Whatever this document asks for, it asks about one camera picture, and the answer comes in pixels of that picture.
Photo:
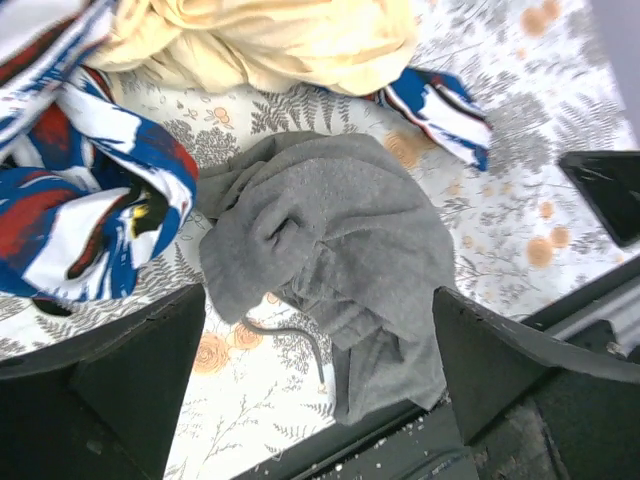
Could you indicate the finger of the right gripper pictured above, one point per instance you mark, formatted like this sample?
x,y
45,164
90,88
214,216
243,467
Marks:
x,y
609,183

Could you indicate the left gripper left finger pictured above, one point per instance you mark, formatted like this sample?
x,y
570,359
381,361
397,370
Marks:
x,y
103,404

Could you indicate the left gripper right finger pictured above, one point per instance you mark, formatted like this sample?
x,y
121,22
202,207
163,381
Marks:
x,y
530,406

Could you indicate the blue white red cloth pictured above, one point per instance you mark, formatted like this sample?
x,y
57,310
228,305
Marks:
x,y
91,191

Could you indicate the grey cloth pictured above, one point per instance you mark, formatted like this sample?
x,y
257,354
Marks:
x,y
338,229

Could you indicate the cream beige cloth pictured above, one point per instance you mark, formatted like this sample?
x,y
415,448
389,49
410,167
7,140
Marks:
x,y
352,47

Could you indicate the floral table mat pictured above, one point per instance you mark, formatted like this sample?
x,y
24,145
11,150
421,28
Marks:
x,y
521,235

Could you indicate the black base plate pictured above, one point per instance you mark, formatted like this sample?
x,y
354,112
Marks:
x,y
399,442

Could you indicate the aluminium front rail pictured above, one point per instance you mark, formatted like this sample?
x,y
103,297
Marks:
x,y
606,323

